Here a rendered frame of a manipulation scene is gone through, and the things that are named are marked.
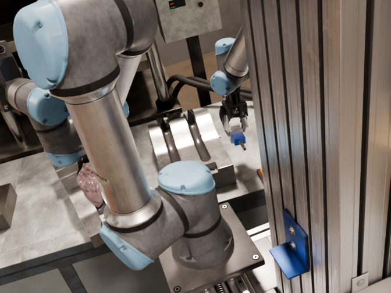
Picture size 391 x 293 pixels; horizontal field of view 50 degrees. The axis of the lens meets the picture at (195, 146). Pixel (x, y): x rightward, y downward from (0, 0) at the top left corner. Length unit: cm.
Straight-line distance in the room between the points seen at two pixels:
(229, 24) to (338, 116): 437
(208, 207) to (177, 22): 140
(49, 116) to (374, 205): 64
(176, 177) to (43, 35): 42
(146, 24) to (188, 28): 150
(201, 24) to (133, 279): 125
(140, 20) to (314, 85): 30
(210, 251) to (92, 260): 78
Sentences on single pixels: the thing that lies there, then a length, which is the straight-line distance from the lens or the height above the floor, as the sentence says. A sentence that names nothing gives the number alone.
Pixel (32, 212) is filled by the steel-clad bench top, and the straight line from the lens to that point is 179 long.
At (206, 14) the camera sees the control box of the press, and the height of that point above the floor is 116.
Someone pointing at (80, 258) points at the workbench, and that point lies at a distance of 166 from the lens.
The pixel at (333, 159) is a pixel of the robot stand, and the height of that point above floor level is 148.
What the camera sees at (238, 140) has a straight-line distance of 155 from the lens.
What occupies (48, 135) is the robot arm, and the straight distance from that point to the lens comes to 97.
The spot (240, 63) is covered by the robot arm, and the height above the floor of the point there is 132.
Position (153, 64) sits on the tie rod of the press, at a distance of 208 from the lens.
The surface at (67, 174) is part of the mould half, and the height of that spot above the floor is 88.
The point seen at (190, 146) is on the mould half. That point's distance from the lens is 166.
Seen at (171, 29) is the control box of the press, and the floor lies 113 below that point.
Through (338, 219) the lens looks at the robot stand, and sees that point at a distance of 58.
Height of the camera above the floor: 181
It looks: 34 degrees down
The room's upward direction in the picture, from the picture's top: 13 degrees counter-clockwise
